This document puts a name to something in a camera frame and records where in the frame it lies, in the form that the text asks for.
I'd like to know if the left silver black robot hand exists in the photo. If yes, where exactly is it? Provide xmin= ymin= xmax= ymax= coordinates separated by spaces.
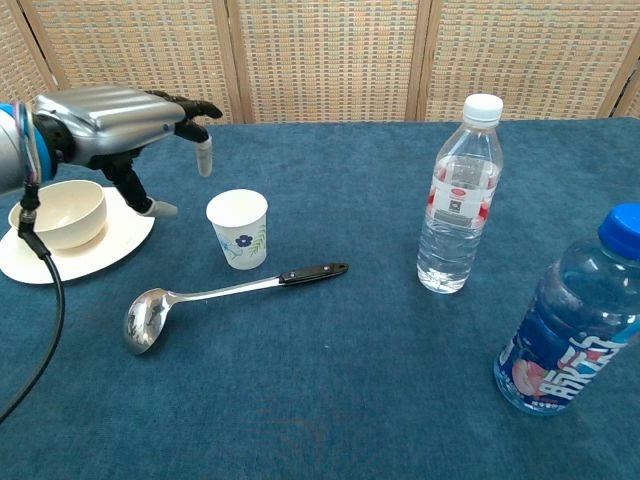
xmin=32 ymin=85 xmax=224 ymax=219

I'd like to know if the clear water bottle white cap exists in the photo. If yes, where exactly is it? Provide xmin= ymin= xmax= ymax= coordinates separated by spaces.
xmin=416 ymin=93 xmax=504 ymax=295

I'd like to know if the beige bowl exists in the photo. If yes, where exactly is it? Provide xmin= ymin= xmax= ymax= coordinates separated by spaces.
xmin=22 ymin=179 xmax=108 ymax=251

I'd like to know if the steel ladle black handle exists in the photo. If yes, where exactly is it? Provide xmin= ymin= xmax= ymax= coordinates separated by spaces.
xmin=122 ymin=261 xmax=350 ymax=356

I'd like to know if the white round plate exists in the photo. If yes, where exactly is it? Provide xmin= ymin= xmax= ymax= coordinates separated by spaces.
xmin=0 ymin=184 xmax=156 ymax=285

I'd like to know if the blue drink bottle blue cap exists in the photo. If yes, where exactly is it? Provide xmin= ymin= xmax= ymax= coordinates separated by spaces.
xmin=493 ymin=202 xmax=640 ymax=417

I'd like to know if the blue felt table cloth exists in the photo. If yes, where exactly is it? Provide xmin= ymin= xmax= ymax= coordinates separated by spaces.
xmin=0 ymin=117 xmax=640 ymax=480

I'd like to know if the woven bamboo folding screen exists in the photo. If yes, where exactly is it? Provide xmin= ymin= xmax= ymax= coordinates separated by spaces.
xmin=0 ymin=0 xmax=640 ymax=126

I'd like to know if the white floral paper cup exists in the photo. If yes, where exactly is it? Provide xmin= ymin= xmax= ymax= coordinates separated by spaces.
xmin=205 ymin=188 xmax=270 ymax=271

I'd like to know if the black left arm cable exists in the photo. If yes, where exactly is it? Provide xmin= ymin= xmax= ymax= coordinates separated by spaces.
xmin=0 ymin=182 xmax=67 ymax=425

